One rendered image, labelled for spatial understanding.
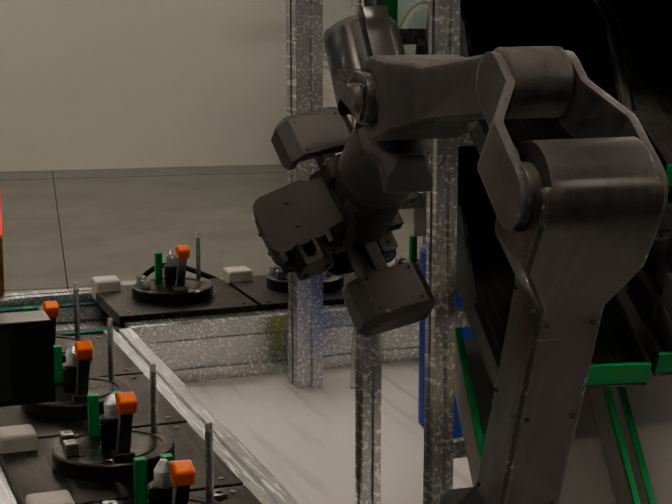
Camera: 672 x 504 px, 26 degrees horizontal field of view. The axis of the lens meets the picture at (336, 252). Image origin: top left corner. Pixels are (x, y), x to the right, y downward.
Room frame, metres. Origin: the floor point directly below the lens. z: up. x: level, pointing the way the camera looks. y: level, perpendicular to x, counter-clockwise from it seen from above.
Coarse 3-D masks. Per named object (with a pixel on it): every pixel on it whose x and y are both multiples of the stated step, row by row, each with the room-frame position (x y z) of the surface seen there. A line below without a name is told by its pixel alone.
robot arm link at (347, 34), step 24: (336, 24) 1.08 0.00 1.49; (360, 24) 1.07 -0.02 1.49; (384, 24) 1.06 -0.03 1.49; (336, 48) 1.07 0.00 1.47; (360, 48) 1.05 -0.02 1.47; (384, 48) 1.05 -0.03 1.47; (336, 72) 1.03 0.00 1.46; (360, 72) 0.97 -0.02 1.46; (336, 96) 1.06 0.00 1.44; (360, 96) 0.97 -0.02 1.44; (360, 120) 0.97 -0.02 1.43
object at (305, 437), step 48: (240, 384) 2.31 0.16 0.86; (288, 384) 2.31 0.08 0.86; (336, 384) 2.31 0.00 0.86; (384, 384) 2.31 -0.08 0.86; (240, 432) 2.06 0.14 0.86; (288, 432) 2.06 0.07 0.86; (336, 432) 2.06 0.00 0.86; (384, 432) 2.06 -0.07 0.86; (288, 480) 1.85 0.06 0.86; (336, 480) 1.85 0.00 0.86; (384, 480) 1.85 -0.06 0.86
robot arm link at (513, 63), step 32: (384, 64) 0.95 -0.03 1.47; (416, 64) 0.93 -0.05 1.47; (448, 64) 0.87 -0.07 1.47; (480, 64) 0.81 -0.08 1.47; (512, 64) 0.79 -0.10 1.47; (544, 64) 0.79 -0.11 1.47; (576, 64) 0.80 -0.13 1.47; (384, 96) 0.95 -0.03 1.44; (416, 96) 0.92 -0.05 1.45; (448, 96) 0.87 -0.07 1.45; (480, 96) 0.81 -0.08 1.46; (512, 96) 0.79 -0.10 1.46; (544, 96) 0.79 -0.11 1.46; (576, 96) 0.80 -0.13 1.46; (608, 96) 0.79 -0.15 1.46; (384, 128) 0.95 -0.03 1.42; (416, 128) 0.94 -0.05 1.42; (448, 128) 0.95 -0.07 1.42; (576, 128) 0.80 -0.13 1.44; (608, 128) 0.79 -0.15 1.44; (640, 128) 0.77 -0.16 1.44; (480, 160) 0.77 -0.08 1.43; (512, 160) 0.73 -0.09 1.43; (512, 192) 0.73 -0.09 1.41; (512, 224) 0.73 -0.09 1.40
